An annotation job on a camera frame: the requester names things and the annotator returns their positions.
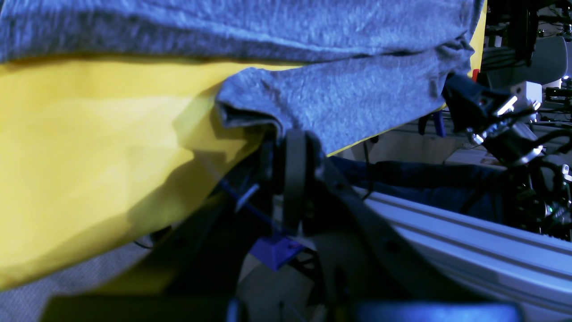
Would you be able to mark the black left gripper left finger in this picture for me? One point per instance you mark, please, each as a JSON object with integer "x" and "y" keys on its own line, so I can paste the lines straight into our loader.
{"x": 192, "y": 275}

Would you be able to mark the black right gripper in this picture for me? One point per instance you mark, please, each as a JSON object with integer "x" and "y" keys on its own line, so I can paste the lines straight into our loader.
{"x": 498, "y": 121}

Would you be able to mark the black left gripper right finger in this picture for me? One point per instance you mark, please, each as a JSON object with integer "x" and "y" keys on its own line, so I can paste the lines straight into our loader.
{"x": 369, "y": 272}

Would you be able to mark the grey long-sleeve T-shirt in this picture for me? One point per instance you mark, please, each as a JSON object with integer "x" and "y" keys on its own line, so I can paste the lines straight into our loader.
{"x": 369, "y": 65}

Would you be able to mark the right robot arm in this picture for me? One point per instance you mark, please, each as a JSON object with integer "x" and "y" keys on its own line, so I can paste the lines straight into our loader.
{"x": 541, "y": 191}

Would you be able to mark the blue plastic clamp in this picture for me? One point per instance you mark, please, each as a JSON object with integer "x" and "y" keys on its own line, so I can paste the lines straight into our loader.
{"x": 273, "y": 249}

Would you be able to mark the yellow table cloth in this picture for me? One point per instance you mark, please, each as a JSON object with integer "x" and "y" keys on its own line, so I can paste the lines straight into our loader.
{"x": 100, "y": 149}

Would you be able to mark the aluminium table frame rail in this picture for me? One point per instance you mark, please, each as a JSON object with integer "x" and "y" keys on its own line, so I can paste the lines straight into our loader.
{"x": 492, "y": 259}

